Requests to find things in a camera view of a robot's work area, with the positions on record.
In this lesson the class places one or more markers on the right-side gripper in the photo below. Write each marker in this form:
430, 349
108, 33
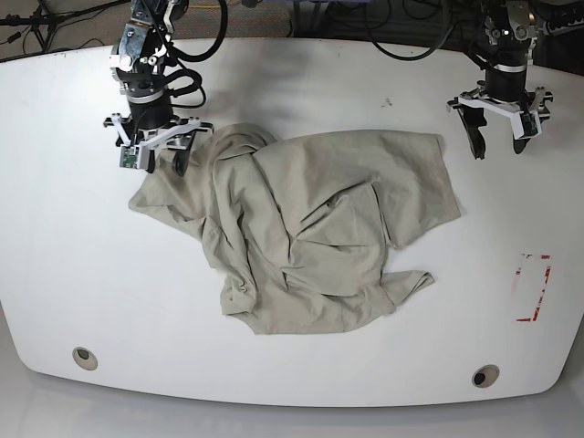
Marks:
152, 124

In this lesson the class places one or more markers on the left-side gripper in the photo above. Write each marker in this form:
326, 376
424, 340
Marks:
503, 92

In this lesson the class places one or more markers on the beige T-shirt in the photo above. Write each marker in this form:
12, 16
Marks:
301, 228

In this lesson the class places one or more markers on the red tape rectangle marking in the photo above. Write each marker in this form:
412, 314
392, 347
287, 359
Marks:
529, 287

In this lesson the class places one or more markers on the white power strip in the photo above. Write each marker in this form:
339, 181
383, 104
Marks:
558, 27

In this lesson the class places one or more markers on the black tripod stand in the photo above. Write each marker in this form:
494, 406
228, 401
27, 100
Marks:
43, 23

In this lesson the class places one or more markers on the left-side wrist camera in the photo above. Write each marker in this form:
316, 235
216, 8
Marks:
525, 124

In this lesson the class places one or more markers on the right-side wrist camera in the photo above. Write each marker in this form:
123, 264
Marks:
135, 157

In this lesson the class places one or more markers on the left table cable grommet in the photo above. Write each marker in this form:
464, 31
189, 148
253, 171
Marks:
85, 359

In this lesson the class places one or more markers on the table cable grommet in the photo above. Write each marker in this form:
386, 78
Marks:
85, 359
486, 376

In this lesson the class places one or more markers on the right table cable grommet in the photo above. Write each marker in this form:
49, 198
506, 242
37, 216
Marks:
486, 376

